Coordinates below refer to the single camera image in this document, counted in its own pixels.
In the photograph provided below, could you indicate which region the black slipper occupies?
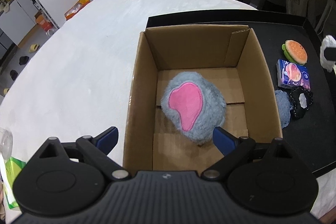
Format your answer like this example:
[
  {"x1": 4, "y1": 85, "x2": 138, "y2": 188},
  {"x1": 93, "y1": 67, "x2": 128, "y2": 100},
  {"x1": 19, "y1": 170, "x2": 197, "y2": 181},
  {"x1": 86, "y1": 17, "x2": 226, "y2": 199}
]
[{"x1": 19, "y1": 56, "x2": 30, "y2": 65}]

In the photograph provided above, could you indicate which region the yellow slipper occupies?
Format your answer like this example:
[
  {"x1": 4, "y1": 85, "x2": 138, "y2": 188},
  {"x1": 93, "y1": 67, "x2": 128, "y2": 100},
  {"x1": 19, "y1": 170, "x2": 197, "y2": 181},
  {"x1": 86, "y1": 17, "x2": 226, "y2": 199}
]
[{"x1": 29, "y1": 44, "x2": 40, "y2": 53}]

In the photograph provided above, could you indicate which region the clear plastic jar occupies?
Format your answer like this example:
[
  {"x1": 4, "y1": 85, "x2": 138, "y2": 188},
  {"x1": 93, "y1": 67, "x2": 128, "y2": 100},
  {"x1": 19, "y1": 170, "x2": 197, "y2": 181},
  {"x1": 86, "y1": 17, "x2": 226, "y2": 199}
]
[{"x1": 0, "y1": 128, "x2": 13, "y2": 160}]

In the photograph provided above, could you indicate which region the green box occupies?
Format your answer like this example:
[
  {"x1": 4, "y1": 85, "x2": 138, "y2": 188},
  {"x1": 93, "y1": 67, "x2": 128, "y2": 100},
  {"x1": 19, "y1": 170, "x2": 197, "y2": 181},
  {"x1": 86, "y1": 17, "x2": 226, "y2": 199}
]
[{"x1": 4, "y1": 157, "x2": 26, "y2": 210}]

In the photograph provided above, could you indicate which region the blue-grey knitted cloth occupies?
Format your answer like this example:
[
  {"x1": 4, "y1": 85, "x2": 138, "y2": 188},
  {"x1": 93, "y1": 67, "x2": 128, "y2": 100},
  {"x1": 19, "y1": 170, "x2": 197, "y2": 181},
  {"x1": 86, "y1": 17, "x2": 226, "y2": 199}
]
[{"x1": 274, "y1": 90, "x2": 293, "y2": 128}]

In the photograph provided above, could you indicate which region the black white crochet pouch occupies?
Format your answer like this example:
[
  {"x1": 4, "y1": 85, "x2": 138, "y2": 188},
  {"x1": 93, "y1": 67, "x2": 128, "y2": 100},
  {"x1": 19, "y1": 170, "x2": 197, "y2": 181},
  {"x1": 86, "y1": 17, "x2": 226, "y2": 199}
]
[{"x1": 289, "y1": 86, "x2": 313, "y2": 119}]

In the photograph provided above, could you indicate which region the black tray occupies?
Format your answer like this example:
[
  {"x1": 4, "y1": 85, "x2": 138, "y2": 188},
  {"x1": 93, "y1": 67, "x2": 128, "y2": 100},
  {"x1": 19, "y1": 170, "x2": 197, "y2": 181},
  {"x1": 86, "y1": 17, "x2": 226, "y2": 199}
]
[{"x1": 146, "y1": 10, "x2": 335, "y2": 177}]

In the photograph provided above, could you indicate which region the white soft object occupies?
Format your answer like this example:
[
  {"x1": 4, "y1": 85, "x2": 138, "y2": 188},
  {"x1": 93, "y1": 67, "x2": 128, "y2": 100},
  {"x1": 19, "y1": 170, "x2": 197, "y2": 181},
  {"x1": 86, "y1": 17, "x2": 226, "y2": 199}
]
[{"x1": 319, "y1": 35, "x2": 335, "y2": 72}]

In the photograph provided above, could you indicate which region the grey pink plush toy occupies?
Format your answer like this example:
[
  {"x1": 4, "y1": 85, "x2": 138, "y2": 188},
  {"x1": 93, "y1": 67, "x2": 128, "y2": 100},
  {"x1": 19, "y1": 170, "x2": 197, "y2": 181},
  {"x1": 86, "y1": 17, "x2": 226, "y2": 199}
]
[{"x1": 161, "y1": 72, "x2": 227, "y2": 145}]

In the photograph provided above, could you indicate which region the brown cardboard box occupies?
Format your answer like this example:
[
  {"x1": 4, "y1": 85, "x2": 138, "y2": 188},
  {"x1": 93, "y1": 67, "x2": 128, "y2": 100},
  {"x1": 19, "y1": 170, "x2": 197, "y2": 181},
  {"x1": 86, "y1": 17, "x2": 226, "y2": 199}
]
[{"x1": 123, "y1": 24, "x2": 282, "y2": 173}]

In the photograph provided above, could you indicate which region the hamburger plush toy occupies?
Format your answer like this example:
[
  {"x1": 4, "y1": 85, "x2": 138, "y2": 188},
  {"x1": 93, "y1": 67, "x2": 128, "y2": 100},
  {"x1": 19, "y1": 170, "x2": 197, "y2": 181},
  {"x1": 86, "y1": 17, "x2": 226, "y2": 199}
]
[{"x1": 281, "y1": 40, "x2": 307, "y2": 65}]

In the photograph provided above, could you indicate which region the white cabinet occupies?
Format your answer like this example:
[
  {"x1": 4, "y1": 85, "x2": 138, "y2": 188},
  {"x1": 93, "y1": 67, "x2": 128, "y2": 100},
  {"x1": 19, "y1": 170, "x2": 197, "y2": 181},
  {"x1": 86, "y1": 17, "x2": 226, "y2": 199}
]
[{"x1": 0, "y1": 0, "x2": 39, "y2": 46}]

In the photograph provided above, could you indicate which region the orange bag on floor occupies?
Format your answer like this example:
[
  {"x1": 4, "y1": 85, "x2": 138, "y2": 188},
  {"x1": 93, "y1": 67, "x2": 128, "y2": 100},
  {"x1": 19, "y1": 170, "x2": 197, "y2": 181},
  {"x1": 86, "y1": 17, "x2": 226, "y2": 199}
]
[{"x1": 35, "y1": 11, "x2": 54, "y2": 32}]

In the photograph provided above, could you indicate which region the blue tissue packet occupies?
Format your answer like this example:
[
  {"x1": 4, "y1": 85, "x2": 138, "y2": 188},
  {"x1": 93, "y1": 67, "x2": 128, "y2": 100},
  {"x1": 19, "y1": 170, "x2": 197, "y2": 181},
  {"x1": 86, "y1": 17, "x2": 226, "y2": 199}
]
[{"x1": 276, "y1": 59, "x2": 311, "y2": 91}]

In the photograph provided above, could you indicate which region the orange yellow box on floor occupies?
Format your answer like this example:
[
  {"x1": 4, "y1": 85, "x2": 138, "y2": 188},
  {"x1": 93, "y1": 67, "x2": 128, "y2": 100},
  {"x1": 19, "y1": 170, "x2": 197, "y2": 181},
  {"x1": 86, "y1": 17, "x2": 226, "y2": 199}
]
[{"x1": 64, "y1": 0, "x2": 93, "y2": 20}]

